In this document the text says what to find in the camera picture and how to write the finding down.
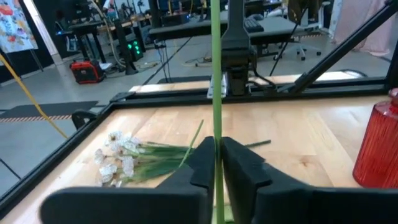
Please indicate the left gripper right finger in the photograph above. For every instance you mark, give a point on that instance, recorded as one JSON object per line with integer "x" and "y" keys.
{"x": 295, "y": 208}

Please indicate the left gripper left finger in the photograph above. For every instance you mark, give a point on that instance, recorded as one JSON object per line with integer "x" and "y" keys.
{"x": 140, "y": 207}

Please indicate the white artificial flower bunch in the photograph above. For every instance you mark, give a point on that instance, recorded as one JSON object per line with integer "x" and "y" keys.
{"x": 124, "y": 155}

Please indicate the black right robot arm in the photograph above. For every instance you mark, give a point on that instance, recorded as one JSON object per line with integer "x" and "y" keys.
{"x": 236, "y": 37}

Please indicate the red ribbed glass vase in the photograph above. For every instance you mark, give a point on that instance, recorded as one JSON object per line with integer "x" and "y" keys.
{"x": 379, "y": 149}

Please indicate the black mat hazard stripes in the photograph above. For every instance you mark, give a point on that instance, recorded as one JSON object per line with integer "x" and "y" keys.
{"x": 46, "y": 109}

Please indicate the red black toolbox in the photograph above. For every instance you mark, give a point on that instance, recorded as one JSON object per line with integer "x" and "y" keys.
{"x": 87, "y": 72}

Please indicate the black computer green lights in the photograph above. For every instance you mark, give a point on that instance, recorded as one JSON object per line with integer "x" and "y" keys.
{"x": 134, "y": 49}

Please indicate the grey desk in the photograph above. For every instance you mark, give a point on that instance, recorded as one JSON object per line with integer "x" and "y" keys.
{"x": 280, "y": 26}

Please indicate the black keyboard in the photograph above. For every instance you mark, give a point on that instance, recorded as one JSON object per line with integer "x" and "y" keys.
{"x": 253, "y": 25}

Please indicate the office chair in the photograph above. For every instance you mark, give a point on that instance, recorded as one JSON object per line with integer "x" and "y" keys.
{"x": 300, "y": 12}

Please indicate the pink curtain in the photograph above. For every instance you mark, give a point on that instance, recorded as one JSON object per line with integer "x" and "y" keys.
{"x": 367, "y": 25}

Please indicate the colourful floral poster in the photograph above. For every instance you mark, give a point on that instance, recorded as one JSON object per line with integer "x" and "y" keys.
{"x": 15, "y": 25}

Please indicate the black metal table frame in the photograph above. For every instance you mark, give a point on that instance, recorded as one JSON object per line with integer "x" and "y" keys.
{"x": 171, "y": 99}

